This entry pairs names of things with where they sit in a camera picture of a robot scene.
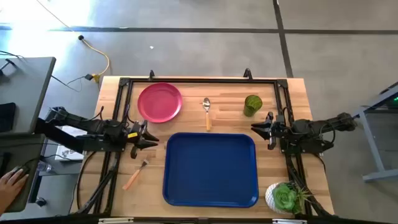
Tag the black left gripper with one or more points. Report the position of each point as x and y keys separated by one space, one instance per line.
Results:
x=135 y=137

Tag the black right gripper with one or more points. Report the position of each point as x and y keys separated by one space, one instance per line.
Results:
x=280 y=130

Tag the green faceted plastic cup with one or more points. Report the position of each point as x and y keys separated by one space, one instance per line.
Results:
x=252 y=105

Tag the red plastic plate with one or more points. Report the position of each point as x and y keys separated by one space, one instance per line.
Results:
x=160 y=102

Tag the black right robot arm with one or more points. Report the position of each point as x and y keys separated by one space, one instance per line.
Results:
x=326 y=124

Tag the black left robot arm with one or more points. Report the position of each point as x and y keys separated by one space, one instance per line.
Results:
x=71 y=119

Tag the blue plastic tray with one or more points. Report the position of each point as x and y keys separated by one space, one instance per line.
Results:
x=211 y=170

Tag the succulent in white pot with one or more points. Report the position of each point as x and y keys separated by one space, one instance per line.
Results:
x=283 y=197

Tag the white printed booklet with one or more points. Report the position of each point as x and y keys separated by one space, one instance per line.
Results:
x=66 y=154

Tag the clear water bottle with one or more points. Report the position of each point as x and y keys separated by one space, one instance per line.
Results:
x=43 y=167

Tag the grey metal table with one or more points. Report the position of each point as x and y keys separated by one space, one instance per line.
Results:
x=373 y=146

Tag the dark grey desk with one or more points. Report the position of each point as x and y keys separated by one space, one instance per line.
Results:
x=25 y=149

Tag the black caster wheel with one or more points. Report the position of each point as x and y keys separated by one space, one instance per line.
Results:
x=40 y=202

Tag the light grey desk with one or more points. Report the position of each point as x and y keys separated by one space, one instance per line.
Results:
x=28 y=87

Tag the black flat device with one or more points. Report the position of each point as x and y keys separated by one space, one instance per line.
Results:
x=6 y=116

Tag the person's hand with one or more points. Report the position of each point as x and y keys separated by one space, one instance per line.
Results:
x=11 y=186

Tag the black aluminium rig frame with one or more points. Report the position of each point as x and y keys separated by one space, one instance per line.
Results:
x=202 y=80

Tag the white metal bracket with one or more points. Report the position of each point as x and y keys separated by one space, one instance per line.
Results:
x=115 y=220
x=289 y=221

